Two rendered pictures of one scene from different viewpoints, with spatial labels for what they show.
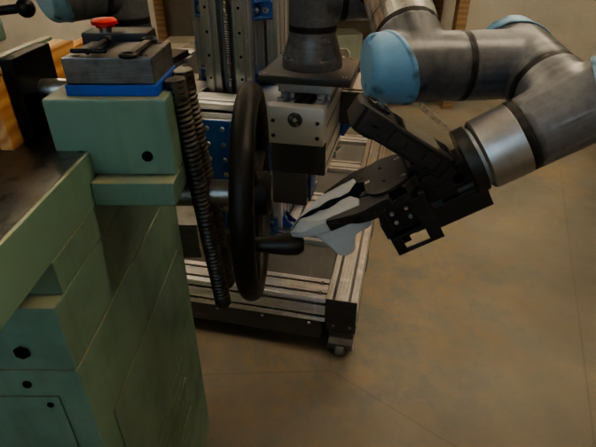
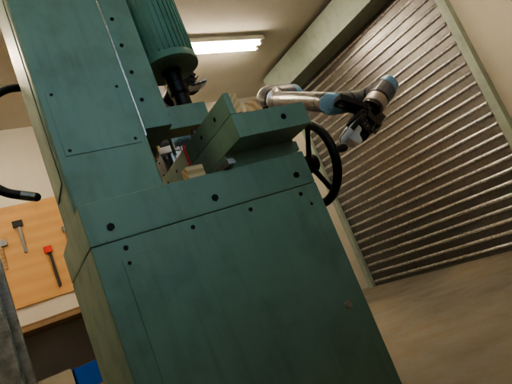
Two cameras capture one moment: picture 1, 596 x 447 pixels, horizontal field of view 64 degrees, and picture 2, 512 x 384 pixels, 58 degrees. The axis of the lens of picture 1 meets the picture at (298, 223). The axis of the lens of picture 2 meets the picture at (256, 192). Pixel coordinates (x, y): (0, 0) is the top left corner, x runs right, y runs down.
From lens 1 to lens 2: 128 cm
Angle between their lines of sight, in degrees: 52
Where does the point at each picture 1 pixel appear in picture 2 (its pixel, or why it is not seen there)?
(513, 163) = (382, 98)
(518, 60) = (360, 92)
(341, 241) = (357, 137)
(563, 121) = (384, 86)
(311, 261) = not seen: hidden behind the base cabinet
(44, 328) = (301, 160)
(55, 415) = (314, 210)
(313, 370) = not seen: outside the picture
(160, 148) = not seen: hidden behind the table
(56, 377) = (309, 187)
